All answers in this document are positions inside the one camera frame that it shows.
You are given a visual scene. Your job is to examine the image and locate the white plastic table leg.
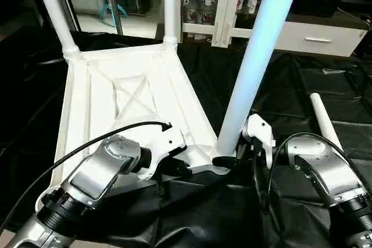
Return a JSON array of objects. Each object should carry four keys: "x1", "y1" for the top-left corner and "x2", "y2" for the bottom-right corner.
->
[
  {"x1": 163, "y1": 0, "x2": 181, "y2": 49},
  {"x1": 309, "y1": 92, "x2": 345, "y2": 152},
  {"x1": 214, "y1": 0, "x2": 306, "y2": 171},
  {"x1": 30, "y1": 0, "x2": 83, "y2": 58}
]

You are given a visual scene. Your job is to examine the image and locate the white plastic table top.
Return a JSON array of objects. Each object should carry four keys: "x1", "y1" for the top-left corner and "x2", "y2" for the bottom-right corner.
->
[{"x1": 35, "y1": 40, "x2": 233, "y2": 213}]

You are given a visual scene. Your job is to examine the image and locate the black table mat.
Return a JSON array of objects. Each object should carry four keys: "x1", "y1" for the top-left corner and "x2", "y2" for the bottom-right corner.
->
[{"x1": 0, "y1": 24, "x2": 372, "y2": 248}]

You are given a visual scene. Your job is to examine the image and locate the white drawer unit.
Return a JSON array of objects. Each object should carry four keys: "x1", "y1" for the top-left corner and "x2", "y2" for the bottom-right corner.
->
[{"x1": 276, "y1": 21, "x2": 369, "y2": 57}]

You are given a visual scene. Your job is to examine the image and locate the white glass door cabinet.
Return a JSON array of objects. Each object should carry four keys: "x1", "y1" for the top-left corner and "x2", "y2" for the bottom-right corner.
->
[{"x1": 174, "y1": 0, "x2": 275, "y2": 49}]

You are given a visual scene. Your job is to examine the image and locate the blue plastic stool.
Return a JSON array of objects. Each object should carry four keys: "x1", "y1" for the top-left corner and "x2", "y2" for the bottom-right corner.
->
[{"x1": 99, "y1": 2, "x2": 130, "y2": 22}]

